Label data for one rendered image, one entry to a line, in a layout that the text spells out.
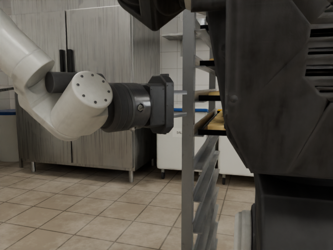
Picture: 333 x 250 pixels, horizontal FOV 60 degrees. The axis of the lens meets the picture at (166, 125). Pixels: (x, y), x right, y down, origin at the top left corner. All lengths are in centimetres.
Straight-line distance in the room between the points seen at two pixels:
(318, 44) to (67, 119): 35
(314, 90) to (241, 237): 23
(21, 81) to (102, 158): 257
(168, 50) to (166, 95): 307
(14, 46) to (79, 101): 13
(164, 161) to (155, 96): 249
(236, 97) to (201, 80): 327
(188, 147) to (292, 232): 51
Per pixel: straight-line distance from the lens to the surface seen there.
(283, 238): 30
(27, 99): 50
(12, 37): 49
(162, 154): 301
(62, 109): 46
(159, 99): 57
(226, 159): 289
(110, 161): 298
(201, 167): 80
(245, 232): 41
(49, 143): 335
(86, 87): 44
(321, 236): 31
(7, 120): 421
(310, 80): 24
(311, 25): 24
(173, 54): 361
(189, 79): 75
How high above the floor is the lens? 99
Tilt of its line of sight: 8 degrees down
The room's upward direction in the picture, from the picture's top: straight up
